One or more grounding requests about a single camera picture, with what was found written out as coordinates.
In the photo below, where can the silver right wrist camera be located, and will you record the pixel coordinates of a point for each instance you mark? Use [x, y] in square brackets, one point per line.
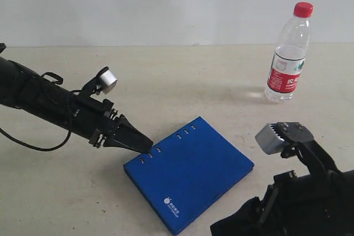
[275, 137]

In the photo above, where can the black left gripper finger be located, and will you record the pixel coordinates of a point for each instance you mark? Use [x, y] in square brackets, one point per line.
[128, 137]

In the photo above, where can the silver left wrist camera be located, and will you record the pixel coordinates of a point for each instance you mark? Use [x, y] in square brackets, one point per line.
[103, 82]

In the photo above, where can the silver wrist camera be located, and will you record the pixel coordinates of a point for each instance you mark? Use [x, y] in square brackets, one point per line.
[275, 137]
[103, 82]

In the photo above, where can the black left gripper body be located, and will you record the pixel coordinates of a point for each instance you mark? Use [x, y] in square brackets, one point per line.
[91, 119]

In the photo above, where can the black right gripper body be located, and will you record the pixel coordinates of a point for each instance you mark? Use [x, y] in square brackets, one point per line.
[256, 216]

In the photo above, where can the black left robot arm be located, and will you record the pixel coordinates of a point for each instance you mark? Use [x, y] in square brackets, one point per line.
[39, 95]

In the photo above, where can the clear water bottle red label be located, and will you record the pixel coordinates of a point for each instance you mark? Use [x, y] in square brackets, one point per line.
[289, 55]

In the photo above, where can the blue ring-binder notebook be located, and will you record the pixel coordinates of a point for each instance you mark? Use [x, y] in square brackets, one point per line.
[188, 171]

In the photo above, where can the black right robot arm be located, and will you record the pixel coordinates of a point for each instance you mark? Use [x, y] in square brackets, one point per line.
[320, 203]

